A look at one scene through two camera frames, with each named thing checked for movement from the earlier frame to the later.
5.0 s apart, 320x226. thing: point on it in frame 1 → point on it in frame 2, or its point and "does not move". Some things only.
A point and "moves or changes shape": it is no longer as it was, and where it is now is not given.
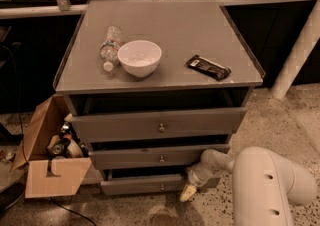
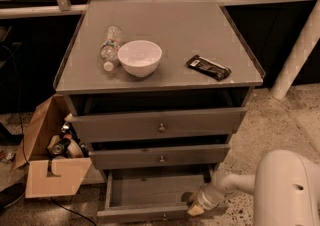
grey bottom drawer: x=146 y=182 moves or changes shape
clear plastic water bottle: x=109 y=48 does not move
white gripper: x=194 y=177 → x=203 y=197
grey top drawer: x=126 y=126 does not move
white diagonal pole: x=305 y=46 does not move
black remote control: x=208 y=68 does not move
